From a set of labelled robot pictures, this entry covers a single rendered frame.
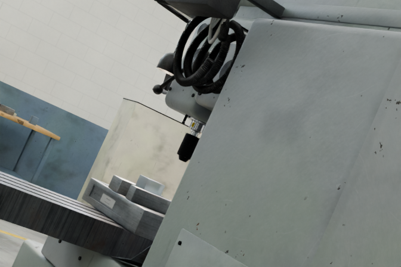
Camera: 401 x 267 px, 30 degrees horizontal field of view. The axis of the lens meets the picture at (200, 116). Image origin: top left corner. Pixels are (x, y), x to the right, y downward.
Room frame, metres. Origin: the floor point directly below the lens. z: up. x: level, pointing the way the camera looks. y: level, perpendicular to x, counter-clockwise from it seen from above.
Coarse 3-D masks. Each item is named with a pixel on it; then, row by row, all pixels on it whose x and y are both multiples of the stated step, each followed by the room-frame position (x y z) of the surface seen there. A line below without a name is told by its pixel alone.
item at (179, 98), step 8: (200, 24) 2.15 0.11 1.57; (192, 40) 2.15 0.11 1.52; (216, 40) 2.05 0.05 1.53; (184, 56) 2.16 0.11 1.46; (176, 88) 2.13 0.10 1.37; (184, 88) 2.09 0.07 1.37; (192, 88) 2.06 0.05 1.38; (168, 96) 2.15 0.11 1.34; (176, 96) 2.11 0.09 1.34; (184, 96) 2.08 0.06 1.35; (192, 96) 2.04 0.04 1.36; (168, 104) 2.15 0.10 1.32; (176, 104) 2.11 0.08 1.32; (184, 104) 2.06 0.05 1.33; (192, 104) 2.03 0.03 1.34; (184, 112) 2.09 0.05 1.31; (192, 112) 2.04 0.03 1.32; (200, 112) 2.03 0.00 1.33; (208, 112) 2.04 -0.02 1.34
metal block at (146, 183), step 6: (138, 180) 2.12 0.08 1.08; (144, 180) 2.10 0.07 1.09; (150, 180) 2.09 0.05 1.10; (138, 186) 2.11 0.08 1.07; (144, 186) 2.08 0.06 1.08; (150, 186) 2.09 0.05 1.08; (156, 186) 2.10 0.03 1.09; (162, 186) 2.11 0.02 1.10; (150, 192) 2.10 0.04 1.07; (156, 192) 2.11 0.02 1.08
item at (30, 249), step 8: (24, 248) 2.38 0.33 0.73; (32, 248) 2.35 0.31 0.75; (40, 248) 2.35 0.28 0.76; (16, 256) 2.41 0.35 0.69; (24, 256) 2.36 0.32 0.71; (32, 256) 2.32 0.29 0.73; (40, 256) 2.28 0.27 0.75; (16, 264) 2.39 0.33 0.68; (24, 264) 2.34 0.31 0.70; (32, 264) 2.30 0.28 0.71; (40, 264) 2.26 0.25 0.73; (48, 264) 2.22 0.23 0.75
